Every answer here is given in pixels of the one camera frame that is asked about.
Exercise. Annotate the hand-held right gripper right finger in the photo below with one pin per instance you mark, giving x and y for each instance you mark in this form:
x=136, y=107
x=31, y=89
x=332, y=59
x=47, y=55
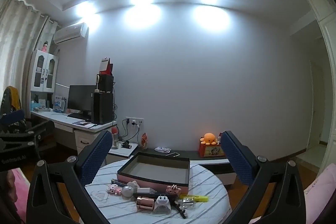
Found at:
x=236, y=158

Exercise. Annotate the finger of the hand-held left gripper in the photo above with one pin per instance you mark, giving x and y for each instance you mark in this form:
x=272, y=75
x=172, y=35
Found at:
x=31, y=130
x=11, y=117

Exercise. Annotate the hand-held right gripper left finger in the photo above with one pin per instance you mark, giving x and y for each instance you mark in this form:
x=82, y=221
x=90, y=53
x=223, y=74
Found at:
x=95, y=158

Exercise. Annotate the pink white block toy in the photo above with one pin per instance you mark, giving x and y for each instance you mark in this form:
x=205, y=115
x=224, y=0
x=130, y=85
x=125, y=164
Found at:
x=113, y=189

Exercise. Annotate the white round-headed figure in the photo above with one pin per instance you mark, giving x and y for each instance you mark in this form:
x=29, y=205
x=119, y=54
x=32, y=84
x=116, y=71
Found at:
x=127, y=190

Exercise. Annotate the pink box with black rim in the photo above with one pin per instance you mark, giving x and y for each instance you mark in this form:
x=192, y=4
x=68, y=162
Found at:
x=152, y=180

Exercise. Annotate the clear plastic packet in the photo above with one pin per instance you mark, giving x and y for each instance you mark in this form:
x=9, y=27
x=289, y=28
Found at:
x=188, y=203

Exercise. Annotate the rose gold case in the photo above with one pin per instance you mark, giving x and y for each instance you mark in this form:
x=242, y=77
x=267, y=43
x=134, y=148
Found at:
x=145, y=203

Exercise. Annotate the black hair clip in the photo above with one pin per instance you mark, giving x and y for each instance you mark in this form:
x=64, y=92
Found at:
x=181, y=212

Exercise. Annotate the white nail lamp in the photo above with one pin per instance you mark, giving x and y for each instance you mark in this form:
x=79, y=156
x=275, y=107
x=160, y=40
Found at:
x=162, y=204

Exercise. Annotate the black office chair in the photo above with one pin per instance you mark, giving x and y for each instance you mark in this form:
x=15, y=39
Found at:
x=39, y=145

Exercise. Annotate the yellow jacket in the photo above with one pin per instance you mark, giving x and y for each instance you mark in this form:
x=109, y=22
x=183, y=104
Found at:
x=14, y=96

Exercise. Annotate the pink blanket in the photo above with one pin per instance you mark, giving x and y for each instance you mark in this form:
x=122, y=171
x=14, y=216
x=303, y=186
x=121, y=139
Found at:
x=319, y=187
x=22, y=179

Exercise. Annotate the red printed storage box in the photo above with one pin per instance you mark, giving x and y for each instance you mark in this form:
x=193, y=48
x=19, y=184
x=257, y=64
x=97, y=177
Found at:
x=211, y=151

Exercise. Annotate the white desk with drawers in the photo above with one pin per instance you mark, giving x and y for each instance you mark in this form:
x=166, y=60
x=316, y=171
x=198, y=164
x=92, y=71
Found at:
x=81, y=136

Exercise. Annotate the low white cabinet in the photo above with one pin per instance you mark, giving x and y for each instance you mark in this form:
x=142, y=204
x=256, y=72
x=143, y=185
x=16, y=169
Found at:
x=122, y=151

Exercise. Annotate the clear bottle with red cap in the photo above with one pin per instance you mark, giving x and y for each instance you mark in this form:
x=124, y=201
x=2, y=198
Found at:
x=114, y=138

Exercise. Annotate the orange octopus plush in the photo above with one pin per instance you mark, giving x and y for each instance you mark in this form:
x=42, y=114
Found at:
x=209, y=138

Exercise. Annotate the blue and gold small box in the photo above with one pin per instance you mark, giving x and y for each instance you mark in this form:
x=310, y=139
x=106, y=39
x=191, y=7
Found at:
x=119, y=182

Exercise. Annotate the blue and white box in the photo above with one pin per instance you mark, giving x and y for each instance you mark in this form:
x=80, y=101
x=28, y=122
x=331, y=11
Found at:
x=59, y=103

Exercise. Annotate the black keyboard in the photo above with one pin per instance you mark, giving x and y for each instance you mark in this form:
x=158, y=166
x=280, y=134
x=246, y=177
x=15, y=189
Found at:
x=78, y=116

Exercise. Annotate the black computer tower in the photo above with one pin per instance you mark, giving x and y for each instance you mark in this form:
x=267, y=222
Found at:
x=103, y=108

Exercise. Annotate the orange snack bag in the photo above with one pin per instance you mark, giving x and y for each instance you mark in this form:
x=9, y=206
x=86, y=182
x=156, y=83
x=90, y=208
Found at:
x=144, y=140

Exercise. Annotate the white glass-door cabinet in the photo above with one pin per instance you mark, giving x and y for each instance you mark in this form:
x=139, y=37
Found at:
x=43, y=71

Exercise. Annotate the yellow highlighter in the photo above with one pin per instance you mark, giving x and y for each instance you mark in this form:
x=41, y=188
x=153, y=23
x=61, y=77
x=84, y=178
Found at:
x=195, y=198

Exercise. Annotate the black computer monitor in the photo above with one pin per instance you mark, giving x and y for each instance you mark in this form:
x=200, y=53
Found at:
x=80, y=98

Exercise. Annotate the bent metal hook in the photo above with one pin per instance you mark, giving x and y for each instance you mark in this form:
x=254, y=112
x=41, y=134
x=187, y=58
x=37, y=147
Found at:
x=173, y=153

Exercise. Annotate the crumpled white bag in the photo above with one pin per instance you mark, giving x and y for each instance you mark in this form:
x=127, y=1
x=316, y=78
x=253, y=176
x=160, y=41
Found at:
x=161, y=149

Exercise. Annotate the cream curtain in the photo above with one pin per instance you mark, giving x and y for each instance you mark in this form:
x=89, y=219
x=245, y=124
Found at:
x=15, y=43

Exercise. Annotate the small white desk fan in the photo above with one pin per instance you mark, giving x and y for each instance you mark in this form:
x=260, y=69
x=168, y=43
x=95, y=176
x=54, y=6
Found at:
x=97, y=81

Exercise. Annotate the small pink doll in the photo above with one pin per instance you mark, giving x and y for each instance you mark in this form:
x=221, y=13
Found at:
x=45, y=47

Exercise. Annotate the red and white box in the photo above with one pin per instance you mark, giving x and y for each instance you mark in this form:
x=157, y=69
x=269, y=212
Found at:
x=106, y=66

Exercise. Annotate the white room door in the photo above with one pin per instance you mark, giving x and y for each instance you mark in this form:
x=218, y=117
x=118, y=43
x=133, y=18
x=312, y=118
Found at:
x=316, y=108

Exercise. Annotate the white air conditioner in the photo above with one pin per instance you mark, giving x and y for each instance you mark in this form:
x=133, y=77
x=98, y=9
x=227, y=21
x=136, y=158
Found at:
x=69, y=32

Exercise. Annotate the white wardrobe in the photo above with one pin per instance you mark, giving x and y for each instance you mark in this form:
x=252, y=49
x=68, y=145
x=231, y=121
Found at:
x=326, y=29

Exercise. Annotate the small black camera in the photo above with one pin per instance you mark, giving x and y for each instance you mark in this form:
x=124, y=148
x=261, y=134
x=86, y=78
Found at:
x=126, y=145

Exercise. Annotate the white wall socket strip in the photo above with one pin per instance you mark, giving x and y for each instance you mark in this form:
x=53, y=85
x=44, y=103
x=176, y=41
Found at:
x=137, y=120

